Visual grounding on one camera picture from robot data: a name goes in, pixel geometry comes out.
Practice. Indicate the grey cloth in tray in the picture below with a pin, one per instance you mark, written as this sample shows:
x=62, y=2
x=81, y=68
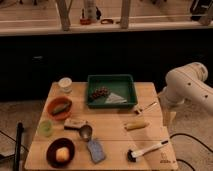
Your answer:
x=114, y=98

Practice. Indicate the black pole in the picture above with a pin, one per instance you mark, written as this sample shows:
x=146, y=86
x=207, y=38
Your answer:
x=19, y=132

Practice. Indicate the metal cup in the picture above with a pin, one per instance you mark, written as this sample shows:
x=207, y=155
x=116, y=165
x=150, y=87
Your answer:
x=85, y=132

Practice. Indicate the white handled dish brush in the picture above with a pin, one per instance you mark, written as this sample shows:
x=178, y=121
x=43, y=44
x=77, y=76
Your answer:
x=133, y=155

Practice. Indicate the blue sponge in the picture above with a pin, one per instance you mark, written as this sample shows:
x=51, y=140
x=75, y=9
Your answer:
x=96, y=151

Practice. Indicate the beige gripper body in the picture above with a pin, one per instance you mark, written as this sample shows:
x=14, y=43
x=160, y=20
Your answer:
x=167, y=108

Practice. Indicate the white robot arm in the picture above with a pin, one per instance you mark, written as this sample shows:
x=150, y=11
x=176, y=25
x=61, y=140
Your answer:
x=185, y=82

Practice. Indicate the small wooden handled tool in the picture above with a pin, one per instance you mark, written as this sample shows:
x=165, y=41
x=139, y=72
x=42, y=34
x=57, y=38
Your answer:
x=139, y=110

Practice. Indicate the green pickle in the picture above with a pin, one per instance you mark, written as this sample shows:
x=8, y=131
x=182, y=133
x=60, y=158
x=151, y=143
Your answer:
x=60, y=108

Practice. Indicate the orange bowl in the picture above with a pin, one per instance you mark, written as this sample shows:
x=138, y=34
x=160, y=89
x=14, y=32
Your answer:
x=55, y=102

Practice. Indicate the dark brown plate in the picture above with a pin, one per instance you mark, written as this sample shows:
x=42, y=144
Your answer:
x=51, y=152

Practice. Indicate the green plastic tray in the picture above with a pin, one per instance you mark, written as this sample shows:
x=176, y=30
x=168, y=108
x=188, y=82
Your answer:
x=120, y=84

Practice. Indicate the white cup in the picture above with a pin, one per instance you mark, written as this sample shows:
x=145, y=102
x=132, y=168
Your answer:
x=65, y=84

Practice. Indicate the dark grape bunch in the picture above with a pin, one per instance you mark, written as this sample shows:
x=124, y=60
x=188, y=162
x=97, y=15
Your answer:
x=100, y=92

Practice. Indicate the yellow banana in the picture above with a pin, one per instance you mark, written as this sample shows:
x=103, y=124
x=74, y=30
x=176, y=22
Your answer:
x=135, y=125

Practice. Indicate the brown sponge block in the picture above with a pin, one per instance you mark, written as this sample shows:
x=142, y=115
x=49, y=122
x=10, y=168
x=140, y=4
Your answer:
x=74, y=124

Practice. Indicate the small green cup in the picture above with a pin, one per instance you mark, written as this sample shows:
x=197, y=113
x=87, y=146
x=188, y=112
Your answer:
x=45, y=128

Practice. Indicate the wooden table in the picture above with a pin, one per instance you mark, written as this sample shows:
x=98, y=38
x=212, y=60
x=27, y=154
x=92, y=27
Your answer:
x=108, y=128

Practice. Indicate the yellow round fruit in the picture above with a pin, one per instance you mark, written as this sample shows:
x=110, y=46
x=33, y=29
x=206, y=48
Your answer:
x=62, y=154

